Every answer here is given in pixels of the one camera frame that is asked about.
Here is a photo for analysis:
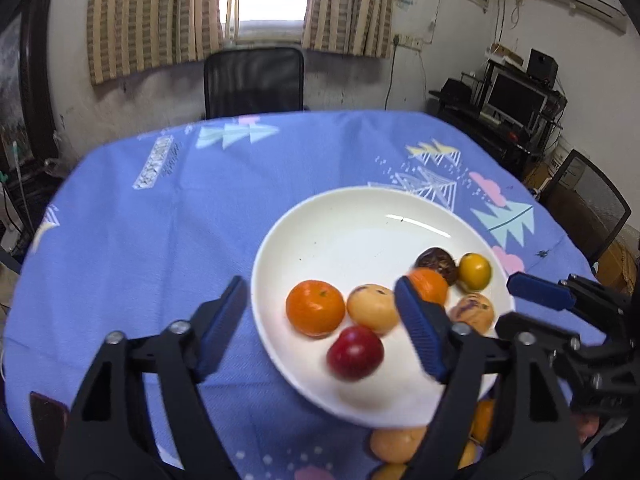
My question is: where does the yellow green citrus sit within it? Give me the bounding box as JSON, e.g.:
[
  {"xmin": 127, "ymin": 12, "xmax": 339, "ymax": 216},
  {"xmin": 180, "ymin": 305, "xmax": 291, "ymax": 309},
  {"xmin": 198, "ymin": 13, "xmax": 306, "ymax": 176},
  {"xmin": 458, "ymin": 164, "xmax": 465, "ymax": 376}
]
[{"xmin": 457, "ymin": 252, "xmax": 492, "ymax": 292}]

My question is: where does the textured orange mandarin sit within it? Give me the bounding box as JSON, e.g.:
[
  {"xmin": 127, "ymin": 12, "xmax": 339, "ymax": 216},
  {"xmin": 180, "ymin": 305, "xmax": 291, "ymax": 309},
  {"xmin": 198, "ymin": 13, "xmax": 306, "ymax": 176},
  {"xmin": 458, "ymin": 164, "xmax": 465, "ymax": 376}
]
[{"xmin": 408, "ymin": 268, "xmax": 449, "ymax": 308}]

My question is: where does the large pale yellow fruit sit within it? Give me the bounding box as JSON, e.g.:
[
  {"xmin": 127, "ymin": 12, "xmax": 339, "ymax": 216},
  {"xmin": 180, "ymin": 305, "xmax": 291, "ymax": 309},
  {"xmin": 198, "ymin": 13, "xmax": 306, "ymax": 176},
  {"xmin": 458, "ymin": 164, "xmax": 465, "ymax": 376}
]
[{"xmin": 346, "ymin": 284, "xmax": 400, "ymax": 334}]

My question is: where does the person's right hand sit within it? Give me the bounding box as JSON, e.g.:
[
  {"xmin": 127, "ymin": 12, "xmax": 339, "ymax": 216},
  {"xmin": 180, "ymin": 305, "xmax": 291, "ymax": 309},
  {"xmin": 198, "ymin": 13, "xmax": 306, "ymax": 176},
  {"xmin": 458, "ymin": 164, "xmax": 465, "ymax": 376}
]
[{"xmin": 573, "ymin": 413, "xmax": 600, "ymax": 444}]

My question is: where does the smooth orange fruit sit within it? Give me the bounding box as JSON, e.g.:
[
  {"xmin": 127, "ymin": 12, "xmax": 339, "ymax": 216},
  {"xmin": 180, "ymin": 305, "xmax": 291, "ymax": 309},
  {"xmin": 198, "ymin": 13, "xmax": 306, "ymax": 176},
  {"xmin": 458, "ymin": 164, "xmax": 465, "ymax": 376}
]
[{"xmin": 470, "ymin": 399, "xmax": 495, "ymax": 446}]

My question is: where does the tan streaked round fruit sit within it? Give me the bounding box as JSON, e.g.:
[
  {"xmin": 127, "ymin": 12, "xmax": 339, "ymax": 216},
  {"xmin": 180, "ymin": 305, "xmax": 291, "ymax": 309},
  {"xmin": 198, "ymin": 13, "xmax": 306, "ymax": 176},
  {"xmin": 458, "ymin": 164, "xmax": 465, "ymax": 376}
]
[{"xmin": 449, "ymin": 292, "xmax": 496, "ymax": 335}]

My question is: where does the black side chair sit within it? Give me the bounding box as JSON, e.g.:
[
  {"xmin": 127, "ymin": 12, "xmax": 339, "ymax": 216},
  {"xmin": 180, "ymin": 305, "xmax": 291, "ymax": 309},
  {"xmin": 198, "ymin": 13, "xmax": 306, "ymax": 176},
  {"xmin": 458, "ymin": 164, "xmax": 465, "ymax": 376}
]
[{"xmin": 538, "ymin": 150, "xmax": 631, "ymax": 266}]

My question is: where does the pale yellow round fruit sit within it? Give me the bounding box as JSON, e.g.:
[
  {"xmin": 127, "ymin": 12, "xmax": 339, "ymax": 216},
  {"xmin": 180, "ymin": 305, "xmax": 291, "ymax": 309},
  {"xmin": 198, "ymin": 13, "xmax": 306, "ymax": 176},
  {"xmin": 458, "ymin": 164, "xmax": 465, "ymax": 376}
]
[{"xmin": 369, "ymin": 426, "xmax": 427, "ymax": 464}]

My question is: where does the yellow spotted round fruit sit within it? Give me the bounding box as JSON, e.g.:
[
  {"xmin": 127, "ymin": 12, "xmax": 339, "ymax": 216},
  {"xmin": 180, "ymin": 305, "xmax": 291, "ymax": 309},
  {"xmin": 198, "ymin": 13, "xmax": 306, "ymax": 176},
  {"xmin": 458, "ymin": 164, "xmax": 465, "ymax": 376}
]
[{"xmin": 369, "ymin": 464, "xmax": 407, "ymax": 480}]

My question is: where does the dark red plum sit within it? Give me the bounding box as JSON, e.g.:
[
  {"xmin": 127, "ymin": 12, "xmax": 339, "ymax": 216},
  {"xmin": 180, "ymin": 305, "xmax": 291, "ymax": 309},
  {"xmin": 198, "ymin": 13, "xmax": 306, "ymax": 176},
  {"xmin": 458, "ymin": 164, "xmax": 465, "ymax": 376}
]
[{"xmin": 326, "ymin": 325, "xmax": 385, "ymax": 382}]

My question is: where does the white oval plate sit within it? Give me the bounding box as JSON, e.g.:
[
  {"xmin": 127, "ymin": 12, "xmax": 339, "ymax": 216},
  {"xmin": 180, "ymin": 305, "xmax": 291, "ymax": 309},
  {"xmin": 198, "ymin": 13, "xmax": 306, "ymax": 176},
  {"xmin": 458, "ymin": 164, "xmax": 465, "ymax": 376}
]
[{"xmin": 250, "ymin": 188, "xmax": 515, "ymax": 428}]

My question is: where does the black metal desk rack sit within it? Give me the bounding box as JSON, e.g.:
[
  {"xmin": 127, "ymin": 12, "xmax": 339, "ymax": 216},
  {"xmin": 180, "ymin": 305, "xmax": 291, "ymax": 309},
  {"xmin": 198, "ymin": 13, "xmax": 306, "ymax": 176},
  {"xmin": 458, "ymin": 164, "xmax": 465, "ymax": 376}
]
[{"xmin": 428, "ymin": 49, "xmax": 567, "ymax": 181}]

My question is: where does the blue patterned tablecloth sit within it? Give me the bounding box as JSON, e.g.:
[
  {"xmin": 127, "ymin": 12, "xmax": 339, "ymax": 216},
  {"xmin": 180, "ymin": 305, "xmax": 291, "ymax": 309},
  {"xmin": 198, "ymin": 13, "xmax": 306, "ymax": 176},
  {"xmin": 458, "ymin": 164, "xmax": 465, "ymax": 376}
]
[{"xmin": 0, "ymin": 109, "xmax": 609, "ymax": 480}]

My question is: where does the computer monitor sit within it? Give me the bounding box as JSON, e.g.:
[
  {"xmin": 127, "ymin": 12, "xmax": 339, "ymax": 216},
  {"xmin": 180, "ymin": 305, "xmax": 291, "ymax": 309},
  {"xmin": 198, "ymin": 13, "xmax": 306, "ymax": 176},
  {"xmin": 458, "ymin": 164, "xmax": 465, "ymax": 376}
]
[{"xmin": 483, "ymin": 72, "xmax": 547, "ymax": 128}]

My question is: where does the striped right curtain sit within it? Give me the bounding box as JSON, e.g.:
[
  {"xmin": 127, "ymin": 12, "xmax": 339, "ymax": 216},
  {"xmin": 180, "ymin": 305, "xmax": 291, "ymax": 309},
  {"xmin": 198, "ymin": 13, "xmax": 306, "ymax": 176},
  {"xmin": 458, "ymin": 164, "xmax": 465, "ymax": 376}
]
[{"xmin": 302, "ymin": 0, "xmax": 393, "ymax": 58}]

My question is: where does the striped curtain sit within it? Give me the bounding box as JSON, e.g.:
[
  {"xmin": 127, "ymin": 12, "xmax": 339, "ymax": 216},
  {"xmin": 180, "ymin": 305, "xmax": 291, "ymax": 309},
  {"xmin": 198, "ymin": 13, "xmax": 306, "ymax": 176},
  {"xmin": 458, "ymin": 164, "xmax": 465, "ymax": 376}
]
[
  {"xmin": 87, "ymin": 0, "xmax": 224, "ymax": 86},
  {"xmin": 302, "ymin": 0, "xmax": 393, "ymax": 58}
]

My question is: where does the black office chair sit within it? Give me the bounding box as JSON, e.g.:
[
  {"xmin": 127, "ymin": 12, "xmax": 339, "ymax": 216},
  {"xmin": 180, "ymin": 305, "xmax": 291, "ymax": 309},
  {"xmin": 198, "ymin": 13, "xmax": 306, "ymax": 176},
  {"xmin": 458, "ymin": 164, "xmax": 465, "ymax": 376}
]
[{"xmin": 204, "ymin": 47, "xmax": 305, "ymax": 119}]

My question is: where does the striped left curtain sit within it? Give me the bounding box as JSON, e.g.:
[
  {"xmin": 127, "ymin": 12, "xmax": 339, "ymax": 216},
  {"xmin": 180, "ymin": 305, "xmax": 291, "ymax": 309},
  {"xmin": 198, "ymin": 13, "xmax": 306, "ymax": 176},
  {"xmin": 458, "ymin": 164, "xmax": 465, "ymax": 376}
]
[{"xmin": 87, "ymin": 0, "xmax": 224, "ymax": 86}]

